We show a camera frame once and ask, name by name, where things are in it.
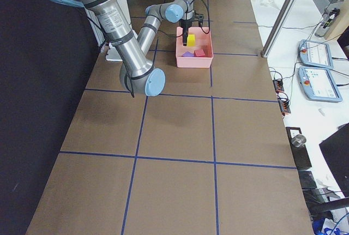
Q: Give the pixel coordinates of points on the teach pendant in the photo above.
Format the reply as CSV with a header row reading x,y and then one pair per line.
x,y
315,54
318,84

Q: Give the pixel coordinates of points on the metal cylinder weight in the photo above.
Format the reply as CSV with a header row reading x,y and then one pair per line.
x,y
298,140

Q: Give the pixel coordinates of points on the yellow foam block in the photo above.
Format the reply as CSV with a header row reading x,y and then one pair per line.
x,y
191,40

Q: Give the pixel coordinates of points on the aluminium frame post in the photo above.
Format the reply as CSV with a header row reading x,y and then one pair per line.
x,y
277,27

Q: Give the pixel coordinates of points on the orange connector box near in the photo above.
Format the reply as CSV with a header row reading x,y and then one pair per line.
x,y
284,104

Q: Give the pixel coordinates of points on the near teach pendant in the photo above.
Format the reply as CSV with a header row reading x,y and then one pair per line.
x,y
318,84

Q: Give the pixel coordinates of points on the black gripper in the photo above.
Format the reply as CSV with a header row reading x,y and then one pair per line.
x,y
186,25

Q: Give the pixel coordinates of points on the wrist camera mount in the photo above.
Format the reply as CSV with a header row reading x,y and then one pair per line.
x,y
198,18

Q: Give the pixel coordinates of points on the orange connector box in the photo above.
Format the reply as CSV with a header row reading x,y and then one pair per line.
x,y
278,85
284,104

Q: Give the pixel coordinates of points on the purple foam block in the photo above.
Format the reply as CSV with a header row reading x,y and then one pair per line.
x,y
188,54

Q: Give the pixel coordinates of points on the pink plastic bin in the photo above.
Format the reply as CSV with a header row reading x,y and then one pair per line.
x,y
203,41

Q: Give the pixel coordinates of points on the orange connector box far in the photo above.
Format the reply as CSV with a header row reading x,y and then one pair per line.
x,y
278,85

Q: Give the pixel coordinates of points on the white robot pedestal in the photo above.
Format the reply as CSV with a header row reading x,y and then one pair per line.
x,y
114,17

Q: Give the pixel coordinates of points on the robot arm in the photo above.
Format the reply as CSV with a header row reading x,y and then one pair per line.
x,y
138,74

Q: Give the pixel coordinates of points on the pink foam block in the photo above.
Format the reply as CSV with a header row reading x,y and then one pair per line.
x,y
199,53

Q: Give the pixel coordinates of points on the far teach pendant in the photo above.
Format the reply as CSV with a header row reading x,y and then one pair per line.
x,y
315,54

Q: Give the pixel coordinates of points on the black monitor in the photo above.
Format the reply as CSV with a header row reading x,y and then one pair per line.
x,y
335,152

